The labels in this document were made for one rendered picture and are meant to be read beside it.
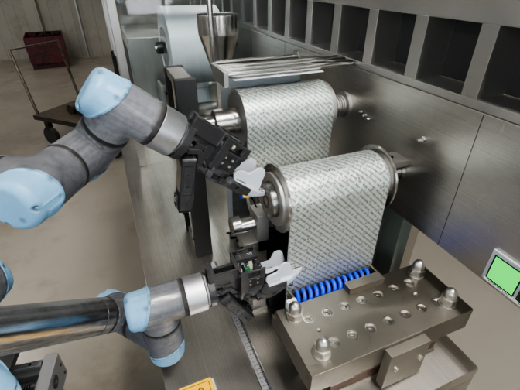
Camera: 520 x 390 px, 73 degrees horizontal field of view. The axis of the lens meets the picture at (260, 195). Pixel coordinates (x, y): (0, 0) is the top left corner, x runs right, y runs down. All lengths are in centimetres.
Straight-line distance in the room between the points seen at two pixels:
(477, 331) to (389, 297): 152
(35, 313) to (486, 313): 225
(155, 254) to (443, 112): 87
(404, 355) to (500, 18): 62
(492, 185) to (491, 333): 170
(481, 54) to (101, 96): 62
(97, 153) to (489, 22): 67
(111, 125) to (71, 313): 35
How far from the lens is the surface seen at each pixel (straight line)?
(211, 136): 61
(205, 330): 94
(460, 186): 80
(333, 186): 72
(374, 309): 84
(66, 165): 55
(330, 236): 78
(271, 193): 69
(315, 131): 93
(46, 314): 71
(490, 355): 229
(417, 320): 85
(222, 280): 71
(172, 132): 57
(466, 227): 81
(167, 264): 112
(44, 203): 51
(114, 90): 55
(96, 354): 214
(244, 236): 81
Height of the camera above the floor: 165
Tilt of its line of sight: 32 degrees down
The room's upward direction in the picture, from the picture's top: straight up
